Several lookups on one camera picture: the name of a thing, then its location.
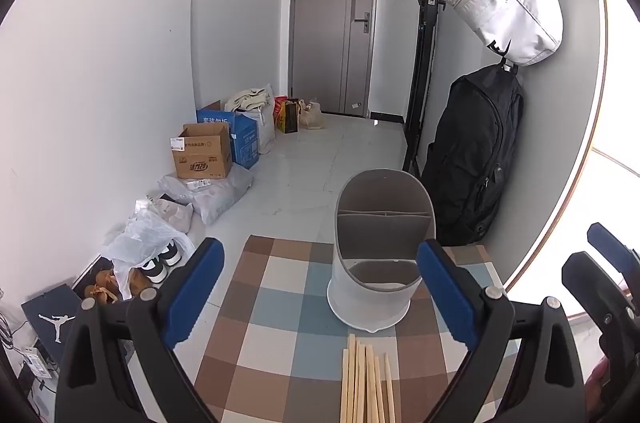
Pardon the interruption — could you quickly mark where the checkered tablecloth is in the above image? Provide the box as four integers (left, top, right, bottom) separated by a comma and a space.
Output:
192, 235, 521, 423

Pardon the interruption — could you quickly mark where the grey entrance door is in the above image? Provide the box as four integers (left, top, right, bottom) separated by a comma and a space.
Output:
287, 0, 380, 118

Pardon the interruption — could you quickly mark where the small white device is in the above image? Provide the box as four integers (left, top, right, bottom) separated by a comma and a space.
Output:
23, 345, 53, 380

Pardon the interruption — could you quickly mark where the brown cardboard box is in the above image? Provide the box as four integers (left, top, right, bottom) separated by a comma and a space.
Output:
170, 123, 234, 180

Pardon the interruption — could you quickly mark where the person's right hand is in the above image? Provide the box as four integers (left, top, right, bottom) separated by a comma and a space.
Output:
585, 357, 611, 405

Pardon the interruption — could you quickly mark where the black backpack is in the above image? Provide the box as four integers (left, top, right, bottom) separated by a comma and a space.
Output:
419, 62, 526, 248

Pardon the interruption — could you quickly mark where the white sack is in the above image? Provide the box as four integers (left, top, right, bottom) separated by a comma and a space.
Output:
240, 84, 277, 154

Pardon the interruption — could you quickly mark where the large grey parcel bag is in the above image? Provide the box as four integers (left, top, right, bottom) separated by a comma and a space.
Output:
159, 163, 254, 226

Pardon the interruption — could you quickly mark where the small grey parcel bag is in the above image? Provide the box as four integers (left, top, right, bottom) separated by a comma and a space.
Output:
134, 195, 194, 234

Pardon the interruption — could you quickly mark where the blue cardboard box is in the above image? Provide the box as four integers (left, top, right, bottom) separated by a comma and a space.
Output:
196, 100, 260, 170

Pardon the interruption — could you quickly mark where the white plastic bag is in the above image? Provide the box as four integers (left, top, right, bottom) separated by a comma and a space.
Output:
102, 209, 196, 299

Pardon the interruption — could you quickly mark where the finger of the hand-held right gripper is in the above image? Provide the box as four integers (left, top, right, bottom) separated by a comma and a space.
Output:
587, 222, 640, 276
561, 252, 635, 331

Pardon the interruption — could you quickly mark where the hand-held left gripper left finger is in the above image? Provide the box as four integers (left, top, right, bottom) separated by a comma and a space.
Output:
54, 237, 226, 423

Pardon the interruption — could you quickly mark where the blue shoe box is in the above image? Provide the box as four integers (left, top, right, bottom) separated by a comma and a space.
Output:
21, 284, 83, 361

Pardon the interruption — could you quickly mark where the tangle of cables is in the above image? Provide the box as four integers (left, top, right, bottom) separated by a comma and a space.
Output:
0, 288, 31, 349

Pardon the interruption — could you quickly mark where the grey white utensil holder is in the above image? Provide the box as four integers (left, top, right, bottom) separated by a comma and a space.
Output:
326, 168, 437, 335

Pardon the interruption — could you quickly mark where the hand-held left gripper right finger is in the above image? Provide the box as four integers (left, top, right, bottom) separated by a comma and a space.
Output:
416, 239, 587, 423

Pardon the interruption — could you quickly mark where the bundle of wooden chopsticks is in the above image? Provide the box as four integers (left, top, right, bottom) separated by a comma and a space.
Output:
340, 334, 401, 423

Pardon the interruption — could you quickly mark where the beige folded cloth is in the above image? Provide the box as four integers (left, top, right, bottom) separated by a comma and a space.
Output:
225, 88, 271, 112

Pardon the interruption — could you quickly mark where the black white sneaker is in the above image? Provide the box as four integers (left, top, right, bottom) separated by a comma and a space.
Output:
159, 240, 182, 267
137, 254, 169, 284

